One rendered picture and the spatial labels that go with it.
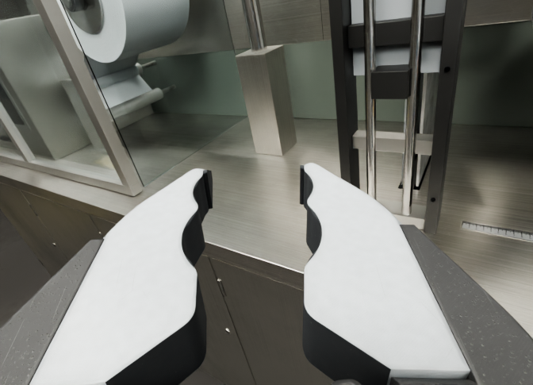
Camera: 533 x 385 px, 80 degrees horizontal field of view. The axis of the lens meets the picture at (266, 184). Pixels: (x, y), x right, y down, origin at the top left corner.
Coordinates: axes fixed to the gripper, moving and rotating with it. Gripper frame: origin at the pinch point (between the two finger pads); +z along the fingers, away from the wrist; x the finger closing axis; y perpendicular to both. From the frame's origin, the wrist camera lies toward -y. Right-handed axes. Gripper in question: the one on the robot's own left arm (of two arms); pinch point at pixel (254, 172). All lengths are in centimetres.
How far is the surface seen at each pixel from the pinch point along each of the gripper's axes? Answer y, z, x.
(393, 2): -3.8, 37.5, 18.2
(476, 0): -2, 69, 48
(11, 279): 148, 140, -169
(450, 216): 30, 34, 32
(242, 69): 11, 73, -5
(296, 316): 51, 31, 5
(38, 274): 145, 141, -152
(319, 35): 6, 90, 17
